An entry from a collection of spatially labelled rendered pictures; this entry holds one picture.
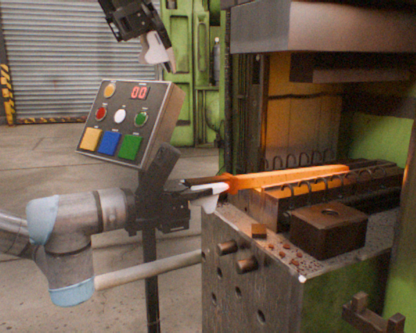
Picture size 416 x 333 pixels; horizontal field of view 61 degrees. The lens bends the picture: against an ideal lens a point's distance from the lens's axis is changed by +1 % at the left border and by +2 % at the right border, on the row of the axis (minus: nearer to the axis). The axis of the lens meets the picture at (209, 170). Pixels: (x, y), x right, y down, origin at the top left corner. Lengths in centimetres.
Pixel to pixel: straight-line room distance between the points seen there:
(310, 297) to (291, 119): 54
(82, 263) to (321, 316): 42
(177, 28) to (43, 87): 401
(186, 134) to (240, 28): 480
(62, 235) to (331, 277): 45
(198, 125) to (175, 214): 486
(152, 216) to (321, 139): 64
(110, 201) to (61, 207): 8
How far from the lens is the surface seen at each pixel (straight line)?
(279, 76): 99
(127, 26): 73
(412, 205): 69
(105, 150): 116
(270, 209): 74
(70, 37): 855
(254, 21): 76
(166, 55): 75
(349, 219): 69
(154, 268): 116
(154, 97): 111
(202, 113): 545
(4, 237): 72
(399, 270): 75
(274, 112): 99
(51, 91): 859
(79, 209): 61
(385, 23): 84
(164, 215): 65
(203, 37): 542
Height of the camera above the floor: 125
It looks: 17 degrees down
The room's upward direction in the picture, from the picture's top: straight up
